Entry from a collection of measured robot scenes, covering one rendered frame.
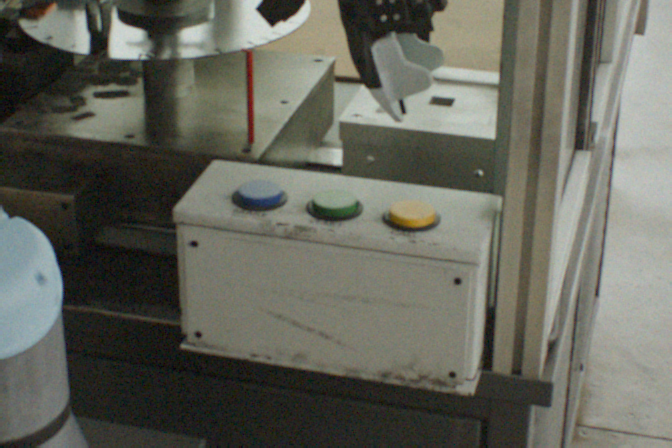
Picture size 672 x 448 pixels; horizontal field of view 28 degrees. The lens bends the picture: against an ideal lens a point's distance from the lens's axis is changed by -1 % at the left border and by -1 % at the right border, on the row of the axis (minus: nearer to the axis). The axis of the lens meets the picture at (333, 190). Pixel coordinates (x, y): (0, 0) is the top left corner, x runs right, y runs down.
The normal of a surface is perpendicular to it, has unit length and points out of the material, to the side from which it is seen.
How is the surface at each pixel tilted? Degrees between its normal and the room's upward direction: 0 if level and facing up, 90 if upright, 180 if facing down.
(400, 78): 99
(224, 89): 0
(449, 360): 90
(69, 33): 0
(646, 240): 0
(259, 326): 90
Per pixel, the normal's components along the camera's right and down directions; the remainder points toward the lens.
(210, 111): 0.01, -0.90
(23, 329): 0.69, 0.29
